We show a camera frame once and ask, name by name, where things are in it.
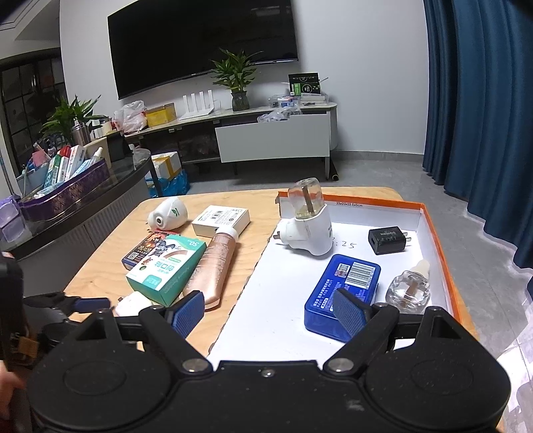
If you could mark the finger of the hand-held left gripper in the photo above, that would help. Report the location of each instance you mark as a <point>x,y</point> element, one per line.
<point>89,304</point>
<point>58,333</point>

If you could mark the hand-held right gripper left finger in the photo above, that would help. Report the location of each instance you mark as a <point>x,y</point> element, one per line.
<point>189,310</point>

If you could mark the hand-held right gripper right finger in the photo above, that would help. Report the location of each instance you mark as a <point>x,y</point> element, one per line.
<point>349,312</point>

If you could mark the blue tin box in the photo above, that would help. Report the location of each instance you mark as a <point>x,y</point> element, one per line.
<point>320,299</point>

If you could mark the white charger cube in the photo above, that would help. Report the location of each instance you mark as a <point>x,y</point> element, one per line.
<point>133,303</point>

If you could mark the teal and white box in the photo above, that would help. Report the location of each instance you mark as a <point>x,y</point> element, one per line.
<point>166,270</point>

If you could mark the rose gold bottle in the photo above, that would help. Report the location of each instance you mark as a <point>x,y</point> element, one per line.
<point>214,266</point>

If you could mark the clear refill bottle white cap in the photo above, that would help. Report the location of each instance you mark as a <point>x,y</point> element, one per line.
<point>410,291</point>

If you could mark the orange white cardboard box lid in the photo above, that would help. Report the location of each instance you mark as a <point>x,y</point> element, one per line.
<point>283,299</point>

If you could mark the dark cartoon print box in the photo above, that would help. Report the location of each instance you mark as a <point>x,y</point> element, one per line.
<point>143,247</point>

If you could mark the black charger plug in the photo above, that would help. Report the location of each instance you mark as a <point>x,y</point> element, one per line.
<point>387,240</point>

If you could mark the white plug-in vaporizer with bottle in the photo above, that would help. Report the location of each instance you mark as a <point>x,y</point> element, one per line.
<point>312,229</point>

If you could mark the small white box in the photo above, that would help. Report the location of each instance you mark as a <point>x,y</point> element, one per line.
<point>220,220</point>

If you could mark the person's left hand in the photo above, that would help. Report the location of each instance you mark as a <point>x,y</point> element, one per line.
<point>8,383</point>

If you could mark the small purple container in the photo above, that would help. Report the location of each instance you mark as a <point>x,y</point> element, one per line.
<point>9,218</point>

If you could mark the black glass coffee table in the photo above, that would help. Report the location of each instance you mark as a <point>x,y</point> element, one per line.
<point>62,216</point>

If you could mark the purple patterned tin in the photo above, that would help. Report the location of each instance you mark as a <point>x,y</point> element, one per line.
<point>66,195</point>

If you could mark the blue plastic bag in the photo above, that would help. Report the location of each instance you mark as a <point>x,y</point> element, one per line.
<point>170,187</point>

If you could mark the group of toiletry boxes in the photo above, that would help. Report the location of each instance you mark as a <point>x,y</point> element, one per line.
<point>66,164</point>

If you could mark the pink box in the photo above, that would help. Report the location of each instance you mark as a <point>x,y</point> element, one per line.
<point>39,158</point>

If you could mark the white and yellow carton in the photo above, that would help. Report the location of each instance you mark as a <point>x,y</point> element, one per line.
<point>166,164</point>

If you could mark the white spray bottle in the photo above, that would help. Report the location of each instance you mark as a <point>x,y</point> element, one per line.
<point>95,156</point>

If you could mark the black stand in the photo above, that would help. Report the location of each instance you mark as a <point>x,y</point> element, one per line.
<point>115,146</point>

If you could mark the metal tumbler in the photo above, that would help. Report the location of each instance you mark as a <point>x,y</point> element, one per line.
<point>78,135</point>

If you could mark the white tv cabinet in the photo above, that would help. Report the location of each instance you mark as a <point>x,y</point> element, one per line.
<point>270,139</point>

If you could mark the large leafy potted plant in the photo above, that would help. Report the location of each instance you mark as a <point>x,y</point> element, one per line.
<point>70,116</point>

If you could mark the dark grid window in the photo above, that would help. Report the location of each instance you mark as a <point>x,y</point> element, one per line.
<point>29,108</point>

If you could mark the white plastic bag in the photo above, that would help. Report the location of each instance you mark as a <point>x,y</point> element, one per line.
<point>131,116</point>

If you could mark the yellow box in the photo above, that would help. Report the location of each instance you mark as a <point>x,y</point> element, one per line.
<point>160,115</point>

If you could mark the white router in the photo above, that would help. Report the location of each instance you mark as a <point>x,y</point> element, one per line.
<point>195,106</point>

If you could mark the clear plastic wrap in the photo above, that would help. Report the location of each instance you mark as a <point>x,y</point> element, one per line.
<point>272,116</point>

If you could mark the pile of small packets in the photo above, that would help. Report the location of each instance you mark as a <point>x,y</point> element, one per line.
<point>291,101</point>

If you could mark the blue curtain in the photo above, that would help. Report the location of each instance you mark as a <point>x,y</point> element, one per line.
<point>479,125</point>

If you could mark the green and black box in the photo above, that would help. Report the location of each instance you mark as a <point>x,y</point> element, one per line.
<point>305,84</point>

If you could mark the potted plant in dark vase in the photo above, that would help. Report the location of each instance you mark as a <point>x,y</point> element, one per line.
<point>237,75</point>

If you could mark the black television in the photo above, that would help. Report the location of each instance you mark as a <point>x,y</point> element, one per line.
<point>200,41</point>

